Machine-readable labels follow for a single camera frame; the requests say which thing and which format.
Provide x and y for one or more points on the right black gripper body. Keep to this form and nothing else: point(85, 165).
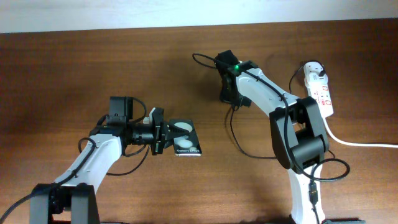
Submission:
point(231, 97)

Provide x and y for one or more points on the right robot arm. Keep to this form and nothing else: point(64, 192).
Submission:
point(299, 139)

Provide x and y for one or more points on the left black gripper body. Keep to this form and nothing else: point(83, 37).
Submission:
point(147, 132)

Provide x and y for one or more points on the white power strip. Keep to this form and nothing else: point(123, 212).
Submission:
point(322, 96)

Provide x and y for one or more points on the white usb charger adapter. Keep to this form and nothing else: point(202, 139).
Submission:
point(315, 74)

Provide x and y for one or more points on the black smartphone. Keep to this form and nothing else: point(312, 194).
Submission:
point(188, 144)

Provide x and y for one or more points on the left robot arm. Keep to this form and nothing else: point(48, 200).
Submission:
point(75, 190)

